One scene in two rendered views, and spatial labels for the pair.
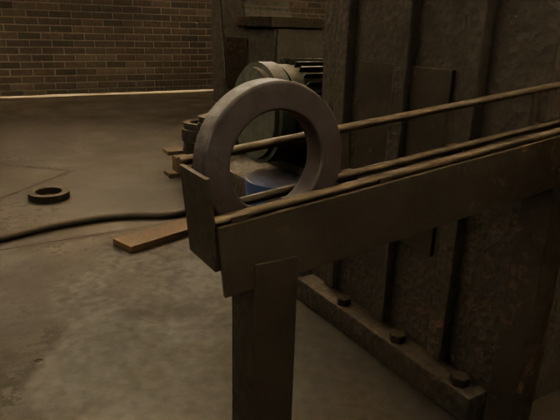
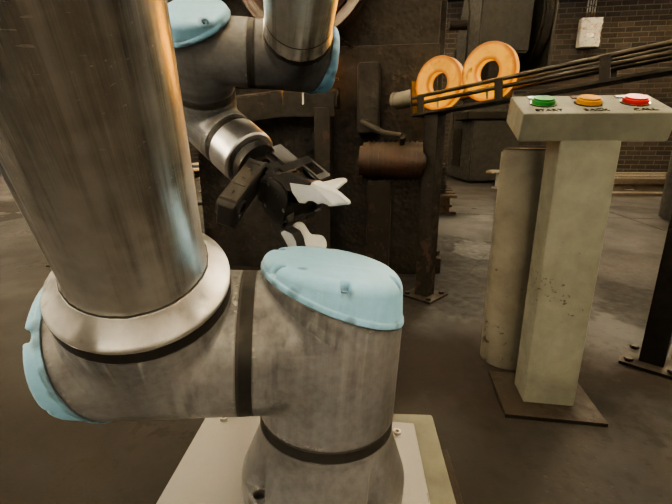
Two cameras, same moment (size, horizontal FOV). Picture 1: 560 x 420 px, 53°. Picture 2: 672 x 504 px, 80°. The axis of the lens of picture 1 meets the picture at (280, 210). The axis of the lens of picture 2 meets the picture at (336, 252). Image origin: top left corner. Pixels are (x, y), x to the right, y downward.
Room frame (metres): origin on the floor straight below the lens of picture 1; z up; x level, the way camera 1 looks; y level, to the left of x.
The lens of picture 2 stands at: (0.07, -2.03, 0.54)
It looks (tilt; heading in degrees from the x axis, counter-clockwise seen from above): 15 degrees down; 40
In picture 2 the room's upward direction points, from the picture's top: straight up
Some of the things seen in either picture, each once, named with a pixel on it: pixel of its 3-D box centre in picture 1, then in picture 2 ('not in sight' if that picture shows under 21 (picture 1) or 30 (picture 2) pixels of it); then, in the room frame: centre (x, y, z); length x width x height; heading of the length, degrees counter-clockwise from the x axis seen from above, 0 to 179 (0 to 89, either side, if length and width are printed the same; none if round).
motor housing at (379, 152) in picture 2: not in sight; (390, 219); (1.26, -1.27, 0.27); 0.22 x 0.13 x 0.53; 122
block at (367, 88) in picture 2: not in sight; (369, 99); (1.34, -1.11, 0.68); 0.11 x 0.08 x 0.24; 32
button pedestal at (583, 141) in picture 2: not in sight; (563, 261); (0.93, -1.88, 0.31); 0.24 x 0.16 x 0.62; 122
